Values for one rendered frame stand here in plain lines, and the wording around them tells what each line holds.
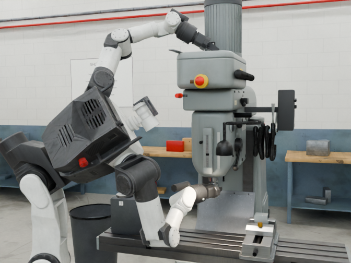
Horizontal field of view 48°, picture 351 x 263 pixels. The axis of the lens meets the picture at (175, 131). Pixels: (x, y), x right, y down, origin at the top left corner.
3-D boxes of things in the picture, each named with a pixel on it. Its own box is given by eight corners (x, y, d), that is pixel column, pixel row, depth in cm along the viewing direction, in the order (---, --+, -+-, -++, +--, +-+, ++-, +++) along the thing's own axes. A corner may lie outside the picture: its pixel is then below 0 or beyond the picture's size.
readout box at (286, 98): (295, 131, 198) (296, 89, 196) (277, 130, 200) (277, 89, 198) (296, 128, 216) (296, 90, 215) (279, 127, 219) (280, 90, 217)
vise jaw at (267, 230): (272, 237, 177) (272, 228, 177) (245, 234, 181) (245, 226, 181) (273, 232, 183) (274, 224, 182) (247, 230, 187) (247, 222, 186)
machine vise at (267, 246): (273, 263, 166) (273, 238, 165) (238, 259, 171) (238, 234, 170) (279, 235, 199) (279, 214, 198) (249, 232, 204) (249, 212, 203)
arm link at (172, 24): (183, 35, 179) (162, 22, 178) (179, 43, 190) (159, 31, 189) (195, 14, 181) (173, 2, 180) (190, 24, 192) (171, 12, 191)
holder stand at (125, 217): (151, 236, 200) (151, 198, 198) (110, 234, 205) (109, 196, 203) (157, 228, 212) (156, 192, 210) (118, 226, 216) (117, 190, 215)
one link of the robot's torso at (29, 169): (8, 178, 151) (33, 162, 150) (23, 171, 165) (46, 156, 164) (27, 205, 152) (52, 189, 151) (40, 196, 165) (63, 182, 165)
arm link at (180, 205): (198, 192, 175) (189, 214, 165) (185, 200, 181) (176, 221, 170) (188, 183, 174) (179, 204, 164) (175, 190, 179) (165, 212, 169)
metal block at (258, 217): (267, 228, 184) (267, 216, 183) (254, 227, 186) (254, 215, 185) (268, 225, 189) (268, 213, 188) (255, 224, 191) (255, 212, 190)
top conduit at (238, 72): (242, 77, 165) (242, 69, 165) (232, 78, 166) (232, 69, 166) (254, 81, 207) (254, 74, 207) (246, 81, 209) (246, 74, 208)
